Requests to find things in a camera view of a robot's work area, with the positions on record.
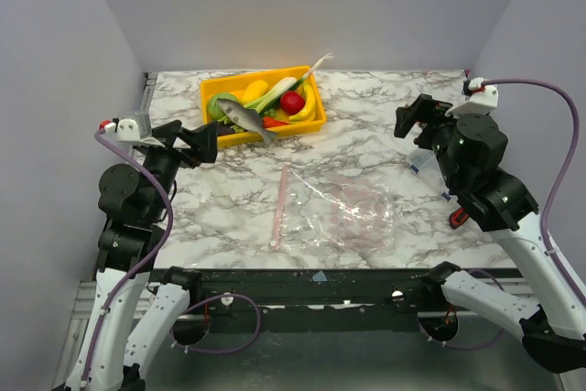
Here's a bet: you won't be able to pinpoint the green toy cabbage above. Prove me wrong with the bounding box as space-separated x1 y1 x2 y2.
207 92 239 122

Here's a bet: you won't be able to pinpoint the toy green onion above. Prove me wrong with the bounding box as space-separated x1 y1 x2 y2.
263 52 334 113

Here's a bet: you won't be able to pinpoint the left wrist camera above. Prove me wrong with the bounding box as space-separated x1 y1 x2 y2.
99 111 152 145

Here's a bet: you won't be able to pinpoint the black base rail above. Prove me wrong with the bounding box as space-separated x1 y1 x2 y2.
197 269 449 333

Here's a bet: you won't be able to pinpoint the yellow plastic bin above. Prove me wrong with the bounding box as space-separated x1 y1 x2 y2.
200 66 327 148

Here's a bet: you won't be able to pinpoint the yellow toy lemon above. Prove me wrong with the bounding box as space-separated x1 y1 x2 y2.
239 80 268 105

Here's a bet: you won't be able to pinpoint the yellow toy bananas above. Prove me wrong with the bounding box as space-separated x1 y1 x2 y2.
289 83 317 123

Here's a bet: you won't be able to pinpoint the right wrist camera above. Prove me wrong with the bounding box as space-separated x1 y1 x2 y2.
445 77 499 117

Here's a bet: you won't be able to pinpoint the green toy celery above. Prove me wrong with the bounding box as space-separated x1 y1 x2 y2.
244 77 298 114

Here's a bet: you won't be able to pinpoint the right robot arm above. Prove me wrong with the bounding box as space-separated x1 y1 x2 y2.
394 94 585 374

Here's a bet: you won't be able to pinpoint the purple toy eggplant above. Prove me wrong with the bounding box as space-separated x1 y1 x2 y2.
218 124 236 136

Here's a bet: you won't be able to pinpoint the grey toy fish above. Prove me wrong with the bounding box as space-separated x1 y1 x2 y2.
216 98 277 145

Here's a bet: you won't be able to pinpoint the aluminium frame rail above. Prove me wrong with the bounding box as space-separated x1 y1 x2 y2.
49 72 159 391

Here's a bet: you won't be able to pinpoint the clear zip top bag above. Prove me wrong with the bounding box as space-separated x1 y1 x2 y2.
270 166 397 253

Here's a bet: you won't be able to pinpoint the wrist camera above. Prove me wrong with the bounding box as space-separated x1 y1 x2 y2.
445 77 499 117
99 111 152 145

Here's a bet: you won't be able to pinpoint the red black small tool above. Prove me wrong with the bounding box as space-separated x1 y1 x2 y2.
449 208 469 229

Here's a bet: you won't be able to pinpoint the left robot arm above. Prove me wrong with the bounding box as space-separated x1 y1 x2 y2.
60 115 219 390

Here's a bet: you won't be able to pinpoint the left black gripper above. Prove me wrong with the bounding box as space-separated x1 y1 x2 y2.
142 118 220 220

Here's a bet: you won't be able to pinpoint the red toy apple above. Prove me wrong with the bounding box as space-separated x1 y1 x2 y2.
279 91 305 115

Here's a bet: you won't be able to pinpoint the red toy chili pepper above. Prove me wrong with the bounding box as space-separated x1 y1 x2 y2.
263 116 288 129

